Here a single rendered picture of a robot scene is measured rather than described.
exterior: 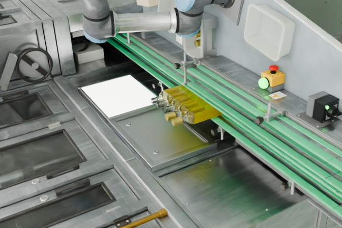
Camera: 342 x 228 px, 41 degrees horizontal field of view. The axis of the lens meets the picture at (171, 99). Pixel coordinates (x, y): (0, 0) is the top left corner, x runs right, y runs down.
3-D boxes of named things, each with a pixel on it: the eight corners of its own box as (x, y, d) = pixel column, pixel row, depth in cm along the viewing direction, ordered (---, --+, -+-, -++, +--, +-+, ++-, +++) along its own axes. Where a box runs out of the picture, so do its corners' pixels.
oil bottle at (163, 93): (194, 90, 234) (158, 101, 225) (194, 80, 231) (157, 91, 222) (200, 94, 230) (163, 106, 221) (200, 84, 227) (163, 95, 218)
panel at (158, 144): (131, 77, 278) (78, 91, 264) (131, 73, 277) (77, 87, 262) (217, 147, 209) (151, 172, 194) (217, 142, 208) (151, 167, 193)
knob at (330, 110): (334, 115, 169) (341, 118, 166) (325, 118, 167) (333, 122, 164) (336, 104, 167) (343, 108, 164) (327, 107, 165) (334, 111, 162)
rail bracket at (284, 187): (303, 183, 179) (277, 196, 173) (305, 169, 175) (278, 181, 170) (311, 189, 176) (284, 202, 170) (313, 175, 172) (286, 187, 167)
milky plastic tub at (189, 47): (197, 49, 246) (183, 52, 242) (197, 7, 235) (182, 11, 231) (216, 59, 232) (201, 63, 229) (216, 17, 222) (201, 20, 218)
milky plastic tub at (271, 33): (264, -2, 190) (248, 1, 187) (302, 20, 175) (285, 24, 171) (258, 35, 201) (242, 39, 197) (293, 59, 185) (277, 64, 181)
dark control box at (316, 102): (321, 108, 177) (305, 114, 173) (324, 90, 173) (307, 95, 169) (338, 117, 170) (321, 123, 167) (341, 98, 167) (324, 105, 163)
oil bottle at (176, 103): (207, 98, 225) (169, 110, 216) (207, 88, 223) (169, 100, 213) (214, 103, 221) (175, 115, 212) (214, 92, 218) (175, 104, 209)
